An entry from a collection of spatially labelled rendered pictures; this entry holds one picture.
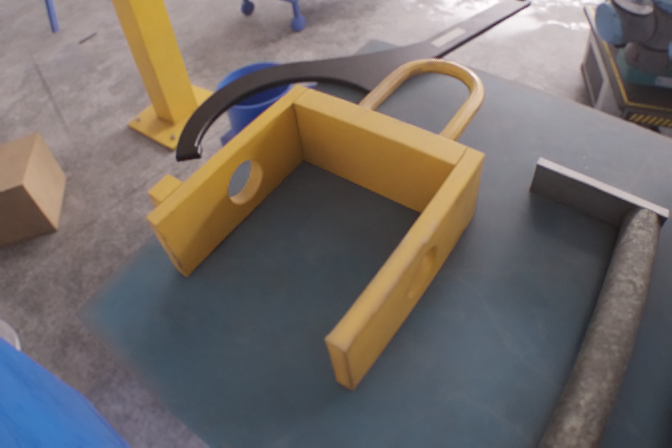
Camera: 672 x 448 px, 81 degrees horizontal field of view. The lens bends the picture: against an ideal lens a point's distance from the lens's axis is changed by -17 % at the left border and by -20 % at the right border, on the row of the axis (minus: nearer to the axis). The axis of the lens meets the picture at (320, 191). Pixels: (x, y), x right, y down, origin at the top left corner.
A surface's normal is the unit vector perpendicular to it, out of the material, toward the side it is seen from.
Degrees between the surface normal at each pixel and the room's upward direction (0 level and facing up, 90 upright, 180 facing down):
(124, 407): 0
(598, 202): 90
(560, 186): 90
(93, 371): 0
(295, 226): 0
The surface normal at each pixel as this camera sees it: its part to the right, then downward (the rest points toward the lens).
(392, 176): -0.60, 0.64
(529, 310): -0.12, -0.67
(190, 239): 0.79, 0.38
